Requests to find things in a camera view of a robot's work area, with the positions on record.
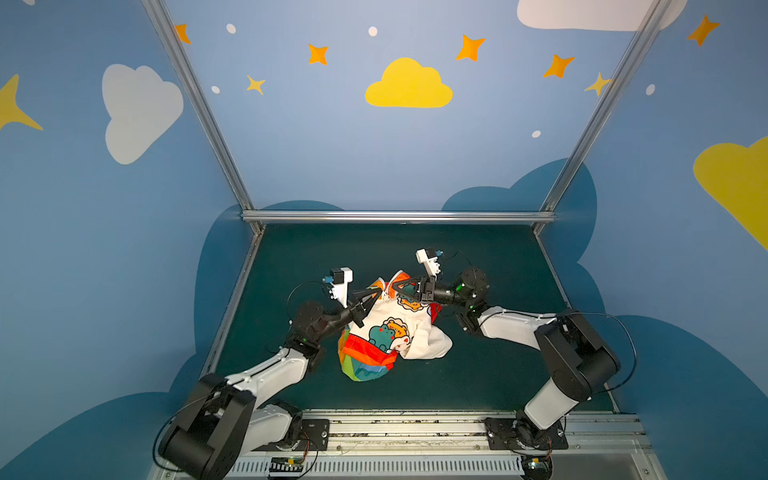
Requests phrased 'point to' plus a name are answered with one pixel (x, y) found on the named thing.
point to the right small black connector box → (536, 467)
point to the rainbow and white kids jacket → (390, 323)
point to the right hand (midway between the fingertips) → (396, 285)
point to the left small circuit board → (286, 466)
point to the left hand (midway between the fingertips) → (380, 289)
